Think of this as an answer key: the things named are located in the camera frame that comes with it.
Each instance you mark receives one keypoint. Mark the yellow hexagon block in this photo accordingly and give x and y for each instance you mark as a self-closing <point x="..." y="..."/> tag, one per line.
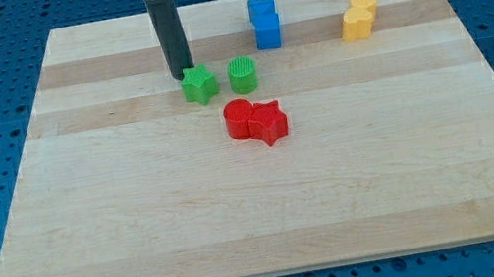
<point x="368" y="5"/>

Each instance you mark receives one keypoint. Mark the green cylinder block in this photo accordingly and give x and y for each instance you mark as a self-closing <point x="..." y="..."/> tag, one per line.
<point x="242" y="74"/>

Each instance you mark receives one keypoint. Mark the yellow heart block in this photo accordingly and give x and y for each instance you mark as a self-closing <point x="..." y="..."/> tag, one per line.
<point x="357" y="24"/>

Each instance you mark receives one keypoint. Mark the red cylinder block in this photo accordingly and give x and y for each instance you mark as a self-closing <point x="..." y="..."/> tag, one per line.
<point x="237" y="114"/>

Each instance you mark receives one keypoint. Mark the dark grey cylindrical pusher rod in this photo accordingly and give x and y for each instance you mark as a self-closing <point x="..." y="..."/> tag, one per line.
<point x="171" y="35"/>

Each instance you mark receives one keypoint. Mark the green star block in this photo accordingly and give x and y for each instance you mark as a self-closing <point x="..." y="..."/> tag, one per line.
<point x="199" y="84"/>

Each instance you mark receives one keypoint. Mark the red star block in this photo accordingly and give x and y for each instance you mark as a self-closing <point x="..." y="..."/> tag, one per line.
<point x="268" y="122"/>

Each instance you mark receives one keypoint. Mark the light wooden board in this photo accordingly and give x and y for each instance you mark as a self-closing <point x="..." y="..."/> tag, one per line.
<point x="390" y="149"/>

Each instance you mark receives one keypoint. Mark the blue cube block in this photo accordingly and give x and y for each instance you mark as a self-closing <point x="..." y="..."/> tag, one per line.
<point x="267" y="31"/>

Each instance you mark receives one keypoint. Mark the blue triangle block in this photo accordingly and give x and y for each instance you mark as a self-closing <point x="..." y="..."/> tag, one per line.
<point x="258" y="8"/>

